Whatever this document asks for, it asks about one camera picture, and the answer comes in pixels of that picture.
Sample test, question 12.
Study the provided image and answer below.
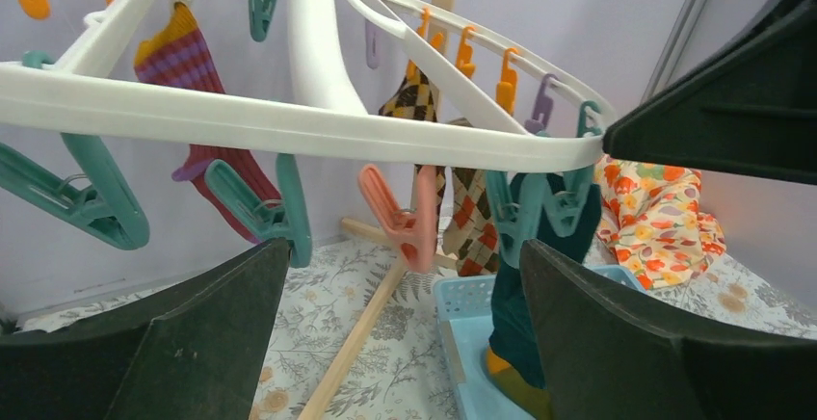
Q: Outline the maroon purple striped sock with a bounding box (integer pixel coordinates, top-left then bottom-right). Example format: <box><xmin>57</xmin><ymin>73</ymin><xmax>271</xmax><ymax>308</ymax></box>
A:
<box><xmin>132</xmin><ymin>2</ymin><xmax>283</xmax><ymax>245</ymax></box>

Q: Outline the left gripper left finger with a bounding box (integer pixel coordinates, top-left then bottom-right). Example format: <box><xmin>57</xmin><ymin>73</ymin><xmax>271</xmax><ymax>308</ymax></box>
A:
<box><xmin>1</xmin><ymin>239</ymin><xmax>290</xmax><ymax>419</ymax></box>

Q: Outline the orange floral cloth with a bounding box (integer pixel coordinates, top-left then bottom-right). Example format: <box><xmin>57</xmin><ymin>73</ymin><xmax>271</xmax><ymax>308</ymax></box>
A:
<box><xmin>594</xmin><ymin>156</ymin><xmax>726</xmax><ymax>290</ymax></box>

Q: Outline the olive orange sock in basket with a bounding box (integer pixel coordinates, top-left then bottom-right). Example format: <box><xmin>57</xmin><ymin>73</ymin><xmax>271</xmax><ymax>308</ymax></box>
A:
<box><xmin>485</xmin><ymin>347</ymin><xmax>553</xmax><ymax>420</ymax></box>

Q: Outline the light blue plastic basket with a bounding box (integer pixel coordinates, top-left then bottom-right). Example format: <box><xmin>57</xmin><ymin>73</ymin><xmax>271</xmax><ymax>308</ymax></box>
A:
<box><xmin>433</xmin><ymin>263</ymin><xmax>646</xmax><ymax>420</ymax></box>

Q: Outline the white plastic clip hanger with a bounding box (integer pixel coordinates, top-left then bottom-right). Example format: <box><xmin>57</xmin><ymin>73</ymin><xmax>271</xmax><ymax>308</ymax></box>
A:
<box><xmin>1</xmin><ymin>0</ymin><xmax>602</xmax><ymax>172</ymax></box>

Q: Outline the floral table mat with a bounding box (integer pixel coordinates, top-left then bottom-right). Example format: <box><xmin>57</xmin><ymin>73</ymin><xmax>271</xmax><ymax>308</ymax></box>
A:
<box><xmin>18</xmin><ymin>231</ymin><xmax>817</xmax><ymax>420</ymax></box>

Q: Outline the argyle brown sock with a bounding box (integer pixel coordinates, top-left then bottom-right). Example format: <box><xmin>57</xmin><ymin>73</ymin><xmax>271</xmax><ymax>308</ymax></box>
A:
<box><xmin>378</xmin><ymin>68</ymin><xmax>448</xmax><ymax>233</ymax></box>

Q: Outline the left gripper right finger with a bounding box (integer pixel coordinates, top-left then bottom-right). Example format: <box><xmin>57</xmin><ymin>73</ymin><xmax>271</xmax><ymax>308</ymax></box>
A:
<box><xmin>523</xmin><ymin>241</ymin><xmax>816</xmax><ymax>419</ymax></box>

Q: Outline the dark teal sock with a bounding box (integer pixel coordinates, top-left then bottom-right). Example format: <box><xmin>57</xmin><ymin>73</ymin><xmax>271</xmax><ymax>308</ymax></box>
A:
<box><xmin>488</xmin><ymin>183</ymin><xmax>602</xmax><ymax>389</ymax></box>

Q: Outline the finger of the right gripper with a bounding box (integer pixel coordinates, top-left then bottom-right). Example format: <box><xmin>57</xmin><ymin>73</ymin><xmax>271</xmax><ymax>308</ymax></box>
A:
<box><xmin>603</xmin><ymin>0</ymin><xmax>816</xmax><ymax>185</ymax></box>

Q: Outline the wooden drying rack frame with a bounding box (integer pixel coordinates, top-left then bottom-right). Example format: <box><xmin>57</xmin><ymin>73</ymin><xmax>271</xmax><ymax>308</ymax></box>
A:
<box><xmin>297</xmin><ymin>0</ymin><xmax>462</xmax><ymax>420</ymax></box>

